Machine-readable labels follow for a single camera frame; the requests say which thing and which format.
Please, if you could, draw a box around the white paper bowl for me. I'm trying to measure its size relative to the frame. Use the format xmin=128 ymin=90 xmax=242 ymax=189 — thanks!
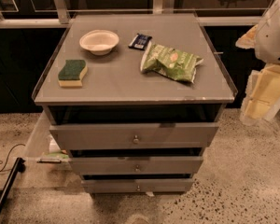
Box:
xmin=79 ymin=30 xmax=119 ymax=56

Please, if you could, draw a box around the white bottle in bin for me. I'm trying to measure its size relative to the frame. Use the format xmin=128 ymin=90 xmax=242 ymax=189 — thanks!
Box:
xmin=48 ymin=135 xmax=61 ymax=153

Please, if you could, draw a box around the black cable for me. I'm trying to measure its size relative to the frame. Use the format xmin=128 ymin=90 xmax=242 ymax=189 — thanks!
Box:
xmin=0 ymin=143 xmax=26 ymax=175

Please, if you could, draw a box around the dark blue snack packet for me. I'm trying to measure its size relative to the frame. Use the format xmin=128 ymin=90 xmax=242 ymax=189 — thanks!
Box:
xmin=128 ymin=34 xmax=152 ymax=50

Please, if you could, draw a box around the metal railing post left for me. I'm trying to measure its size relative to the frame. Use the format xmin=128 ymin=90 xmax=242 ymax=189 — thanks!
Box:
xmin=53 ymin=0 xmax=70 ymax=24

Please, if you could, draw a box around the grey bottom drawer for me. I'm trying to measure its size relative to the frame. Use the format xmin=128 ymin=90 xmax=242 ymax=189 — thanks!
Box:
xmin=81 ymin=178 xmax=194 ymax=193

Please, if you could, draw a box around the grey middle drawer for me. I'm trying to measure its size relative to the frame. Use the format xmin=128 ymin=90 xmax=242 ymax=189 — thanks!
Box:
xmin=69 ymin=156 xmax=203 ymax=175

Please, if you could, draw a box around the black metal bar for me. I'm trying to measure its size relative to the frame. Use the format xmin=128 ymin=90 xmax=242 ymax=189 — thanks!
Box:
xmin=0 ymin=158 xmax=25 ymax=214

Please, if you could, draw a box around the grey drawer cabinet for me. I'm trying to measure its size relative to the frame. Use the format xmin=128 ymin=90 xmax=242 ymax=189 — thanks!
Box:
xmin=33 ymin=13 xmax=237 ymax=182

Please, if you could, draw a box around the grey drawer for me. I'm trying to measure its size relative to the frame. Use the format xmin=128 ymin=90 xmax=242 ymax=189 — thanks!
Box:
xmin=69 ymin=156 xmax=203 ymax=175
xmin=81 ymin=178 xmax=194 ymax=193
xmin=49 ymin=122 xmax=218 ymax=150

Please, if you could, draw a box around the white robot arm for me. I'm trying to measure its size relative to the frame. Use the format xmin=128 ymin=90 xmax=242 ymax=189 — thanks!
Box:
xmin=235 ymin=0 xmax=280 ymax=125

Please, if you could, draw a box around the green chip bag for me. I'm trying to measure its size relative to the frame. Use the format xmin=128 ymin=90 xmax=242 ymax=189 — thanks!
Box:
xmin=140 ymin=42 xmax=203 ymax=83

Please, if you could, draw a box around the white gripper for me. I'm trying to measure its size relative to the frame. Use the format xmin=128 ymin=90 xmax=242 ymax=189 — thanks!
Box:
xmin=235 ymin=25 xmax=280 ymax=124

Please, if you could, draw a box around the grey top drawer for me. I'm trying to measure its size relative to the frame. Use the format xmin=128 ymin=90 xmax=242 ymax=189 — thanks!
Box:
xmin=49 ymin=122 xmax=218 ymax=150

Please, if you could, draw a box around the green yellow sponge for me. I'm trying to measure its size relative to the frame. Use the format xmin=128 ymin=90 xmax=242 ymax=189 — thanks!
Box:
xmin=58 ymin=60 xmax=88 ymax=88

